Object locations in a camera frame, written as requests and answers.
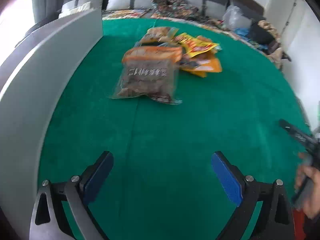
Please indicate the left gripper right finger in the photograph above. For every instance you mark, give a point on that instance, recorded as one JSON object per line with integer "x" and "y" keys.
{"x": 275, "y": 220}

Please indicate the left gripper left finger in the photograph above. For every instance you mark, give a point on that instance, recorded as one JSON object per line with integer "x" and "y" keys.
{"x": 49, "y": 220}

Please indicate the orange snack bag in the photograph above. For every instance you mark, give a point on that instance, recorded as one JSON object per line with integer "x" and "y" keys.
{"x": 200, "y": 65}

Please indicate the yellow red snack bag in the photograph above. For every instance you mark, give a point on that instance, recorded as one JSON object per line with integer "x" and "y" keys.
{"x": 193, "y": 46}

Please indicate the brown orange-top snack bag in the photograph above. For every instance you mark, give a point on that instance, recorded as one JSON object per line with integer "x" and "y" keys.
{"x": 150, "y": 71}

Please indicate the brown nut snack bag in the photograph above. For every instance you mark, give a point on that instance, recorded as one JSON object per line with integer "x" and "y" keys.
{"x": 158, "y": 35}

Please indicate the person's right hand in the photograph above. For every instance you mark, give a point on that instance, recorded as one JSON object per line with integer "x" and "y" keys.
{"x": 310, "y": 205}

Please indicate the green table cloth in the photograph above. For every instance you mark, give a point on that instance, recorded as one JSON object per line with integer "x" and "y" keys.
{"x": 162, "y": 185}

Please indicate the black bag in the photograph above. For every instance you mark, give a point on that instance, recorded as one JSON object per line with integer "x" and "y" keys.
{"x": 259, "y": 35}

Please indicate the white storage bin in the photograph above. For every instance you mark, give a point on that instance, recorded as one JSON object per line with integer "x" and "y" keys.
{"x": 40, "y": 68}

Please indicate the white plastic bag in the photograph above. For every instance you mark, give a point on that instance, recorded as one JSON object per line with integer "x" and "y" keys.
{"x": 234, "y": 19}

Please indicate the patterned colourful blanket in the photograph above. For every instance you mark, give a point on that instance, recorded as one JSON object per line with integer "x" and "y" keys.
{"x": 182, "y": 11}

